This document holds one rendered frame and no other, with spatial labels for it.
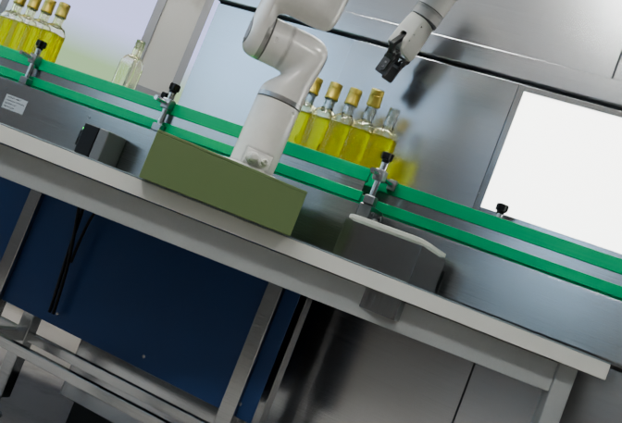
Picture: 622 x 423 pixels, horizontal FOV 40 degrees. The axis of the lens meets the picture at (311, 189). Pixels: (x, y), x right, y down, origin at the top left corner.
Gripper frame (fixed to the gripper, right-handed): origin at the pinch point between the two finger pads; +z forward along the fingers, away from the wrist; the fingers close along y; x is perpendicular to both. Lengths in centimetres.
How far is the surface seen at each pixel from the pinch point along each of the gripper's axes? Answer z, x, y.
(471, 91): -8.8, 17.0, -12.0
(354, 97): 10.2, -2.0, 1.7
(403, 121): 7.3, 6.8, -11.8
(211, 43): 20, -58, -14
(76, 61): 70, -257, -196
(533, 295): 24, 62, 6
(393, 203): 25.7, 23.6, 4.2
